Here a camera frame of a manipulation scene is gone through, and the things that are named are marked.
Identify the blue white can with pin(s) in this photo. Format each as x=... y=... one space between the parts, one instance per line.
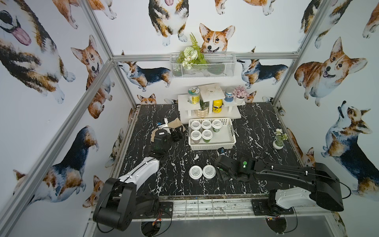
x=229 y=94

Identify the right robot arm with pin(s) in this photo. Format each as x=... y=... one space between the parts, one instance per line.
x=312 y=185

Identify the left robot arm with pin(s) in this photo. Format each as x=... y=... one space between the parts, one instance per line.
x=118 y=202

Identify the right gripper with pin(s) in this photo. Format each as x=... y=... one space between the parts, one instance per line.
x=223 y=166

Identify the white tiered shelf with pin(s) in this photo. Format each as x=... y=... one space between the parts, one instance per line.
x=208 y=93

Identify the small white flower pot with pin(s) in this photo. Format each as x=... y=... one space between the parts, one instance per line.
x=280 y=137

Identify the woven pot green plant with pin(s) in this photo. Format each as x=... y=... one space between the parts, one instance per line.
x=204 y=109

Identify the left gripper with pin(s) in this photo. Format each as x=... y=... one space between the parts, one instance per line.
x=170 y=135

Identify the white wire wall basket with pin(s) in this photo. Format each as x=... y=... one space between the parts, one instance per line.
x=215 y=65

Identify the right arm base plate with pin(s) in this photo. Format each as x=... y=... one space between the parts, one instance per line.
x=265 y=207

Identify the yogurt cup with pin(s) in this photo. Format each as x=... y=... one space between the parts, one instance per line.
x=209 y=172
x=206 y=124
x=207 y=135
x=217 y=125
x=195 y=172
x=196 y=125
x=196 y=136

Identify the green fern white flowers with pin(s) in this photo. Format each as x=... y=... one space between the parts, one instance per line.
x=191 y=57

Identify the pink flower pot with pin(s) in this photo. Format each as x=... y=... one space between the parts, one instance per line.
x=239 y=94

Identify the yogurt cup back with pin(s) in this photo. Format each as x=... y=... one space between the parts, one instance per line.
x=206 y=124
x=217 y=125
x=196 y=136
x=196 y=125

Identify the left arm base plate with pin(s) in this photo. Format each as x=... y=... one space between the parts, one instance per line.
x=165 y=209

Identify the yellow jar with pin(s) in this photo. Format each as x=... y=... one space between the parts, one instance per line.
x=217 y=106

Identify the green yellow tin can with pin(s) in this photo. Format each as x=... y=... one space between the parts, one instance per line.
x=193 y=95

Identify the white plastic basket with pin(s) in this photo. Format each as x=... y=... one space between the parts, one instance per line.
x=225 y=138

